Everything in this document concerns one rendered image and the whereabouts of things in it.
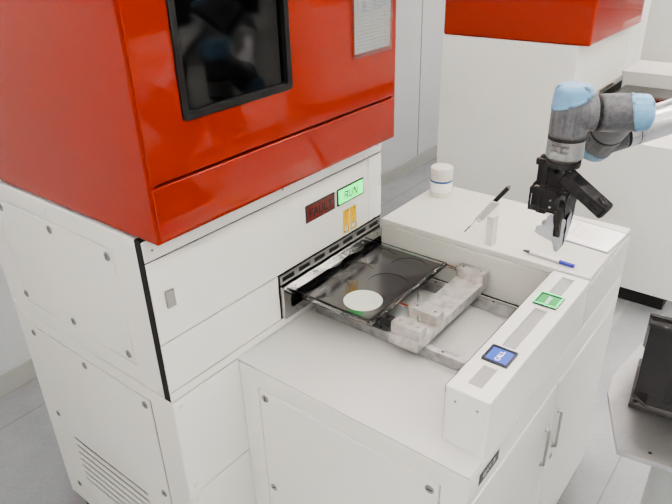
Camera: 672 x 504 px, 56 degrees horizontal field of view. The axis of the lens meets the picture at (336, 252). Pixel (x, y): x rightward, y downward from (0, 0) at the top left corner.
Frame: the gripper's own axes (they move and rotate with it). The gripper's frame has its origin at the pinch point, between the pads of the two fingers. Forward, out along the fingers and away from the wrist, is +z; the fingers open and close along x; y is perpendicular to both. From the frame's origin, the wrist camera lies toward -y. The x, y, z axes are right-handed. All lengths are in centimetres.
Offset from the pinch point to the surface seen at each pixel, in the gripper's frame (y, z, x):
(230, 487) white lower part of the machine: 58, 66, 54
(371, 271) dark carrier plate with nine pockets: 49, 21, 3
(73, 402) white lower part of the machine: 108, 54, 66
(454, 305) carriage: 23.2, 22.6, 2.8
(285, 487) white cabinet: 46, 64, 46
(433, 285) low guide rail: 35.4, 26.2, -8.0
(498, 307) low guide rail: 15.8, 26.1, -8.0
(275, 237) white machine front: 58, 2, 30
